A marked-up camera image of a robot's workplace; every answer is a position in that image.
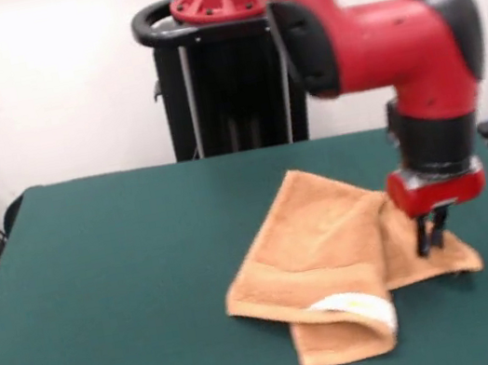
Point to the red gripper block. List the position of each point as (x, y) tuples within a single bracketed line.
[(440, 193)]

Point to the orange terry towel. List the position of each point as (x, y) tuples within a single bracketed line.
[(319, 235)]

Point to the dark green table cloth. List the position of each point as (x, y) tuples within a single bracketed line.
[(79, 292)]

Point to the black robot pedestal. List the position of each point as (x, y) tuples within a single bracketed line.
[(220, 101)]

